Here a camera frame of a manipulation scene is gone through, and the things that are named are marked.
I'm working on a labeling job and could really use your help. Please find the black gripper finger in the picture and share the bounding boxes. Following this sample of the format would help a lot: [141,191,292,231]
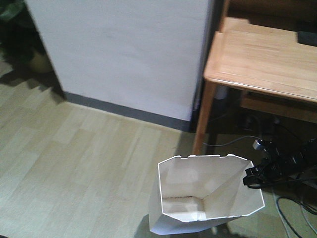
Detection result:
[243,176,262,186]
[245,167,260,177]

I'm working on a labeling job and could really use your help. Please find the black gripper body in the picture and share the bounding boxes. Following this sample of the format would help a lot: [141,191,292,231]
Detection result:
[257,141,297,183]

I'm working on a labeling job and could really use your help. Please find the white plastic trash bin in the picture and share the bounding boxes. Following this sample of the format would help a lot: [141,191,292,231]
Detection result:
[149,154,265,235]

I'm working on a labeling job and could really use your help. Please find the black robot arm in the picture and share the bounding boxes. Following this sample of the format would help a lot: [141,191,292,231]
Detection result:
[243,139,317,189]

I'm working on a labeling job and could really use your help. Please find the light wooden desk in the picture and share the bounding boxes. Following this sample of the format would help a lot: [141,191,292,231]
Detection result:
[192,0,317,155]

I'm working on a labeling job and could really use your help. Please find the potted green plant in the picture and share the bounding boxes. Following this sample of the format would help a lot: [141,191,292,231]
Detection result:
[0,0,53,73]

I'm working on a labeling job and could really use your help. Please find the grey cable under desk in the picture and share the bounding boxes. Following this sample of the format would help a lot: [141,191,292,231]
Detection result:
[203,135,261,147]

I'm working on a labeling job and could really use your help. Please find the black cable on floor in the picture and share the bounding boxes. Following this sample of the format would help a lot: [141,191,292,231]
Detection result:
[247,178,317,238]

